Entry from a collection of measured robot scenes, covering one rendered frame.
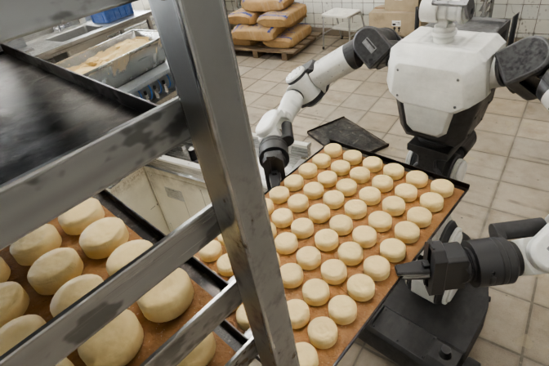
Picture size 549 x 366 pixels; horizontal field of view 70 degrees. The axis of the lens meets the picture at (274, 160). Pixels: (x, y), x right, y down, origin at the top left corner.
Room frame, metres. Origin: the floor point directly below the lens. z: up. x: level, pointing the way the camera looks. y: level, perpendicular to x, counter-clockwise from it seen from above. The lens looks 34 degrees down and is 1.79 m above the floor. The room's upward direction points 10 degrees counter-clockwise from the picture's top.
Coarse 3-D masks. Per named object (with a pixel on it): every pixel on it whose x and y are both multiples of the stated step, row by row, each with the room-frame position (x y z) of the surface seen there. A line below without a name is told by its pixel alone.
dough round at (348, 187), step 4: (340, 180) 0.76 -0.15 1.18; (344, 180) 0.76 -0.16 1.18; (348, 180) 0.76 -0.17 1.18; (352, 180) 0.75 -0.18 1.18; (340, 184) 0.75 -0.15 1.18; (344, 184) 0.74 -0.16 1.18; (348, 184) 0.74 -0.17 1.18; (352, 184) 0.74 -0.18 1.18; (356, 184) 0.74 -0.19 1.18; (340, 188) 0.73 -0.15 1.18; (344, 188) 0.73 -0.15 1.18; (348, 188) 0.73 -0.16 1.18; (352, 188) 0.72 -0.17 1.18; (356, 188) 0.73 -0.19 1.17; (344, 192) 0.72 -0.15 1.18; (348, 192) 0.72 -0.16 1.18; (352, 192) 0.72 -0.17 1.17
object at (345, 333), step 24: (456, 192) 0.67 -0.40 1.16; (432, 216) 0.60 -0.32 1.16; (216, 240) 0.65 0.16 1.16; (312, 240) 0.60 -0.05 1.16; (360, 264) 0.51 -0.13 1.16; (288, 288) 0.49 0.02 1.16; (336, 288) 0.47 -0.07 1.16; (384, 288) 0.45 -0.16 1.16; (312, 312) 0.43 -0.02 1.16; (360, 312) 0.41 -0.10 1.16
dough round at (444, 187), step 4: (436, 180) 0.70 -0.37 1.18; (440, 180) 0.70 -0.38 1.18; (444, 180) 0.69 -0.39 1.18; (432, 184) 0.69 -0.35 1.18; (436, 184) 0.68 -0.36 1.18; (440, 184) 0.68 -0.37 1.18; (444, 184) 0.68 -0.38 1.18; (448, 184) 0.68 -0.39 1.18; (452, 184) 0.68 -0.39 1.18; (432, 188) 0.68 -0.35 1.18; (436, 188) 0.67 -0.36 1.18; (440, 188) 0.67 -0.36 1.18; (444, 188) 0.67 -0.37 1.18; (448, 188) 0.66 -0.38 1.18; (452, 188) 0.66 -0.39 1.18; (436, 192) 0.66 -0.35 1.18; (440, 192) 0.66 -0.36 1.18; (444, 192) 0.65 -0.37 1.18; (448, 192) 0.65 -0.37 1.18; (452, 192) 0.66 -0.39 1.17; (444, 196) 0.65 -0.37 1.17; (448, 196) 0.65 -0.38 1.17
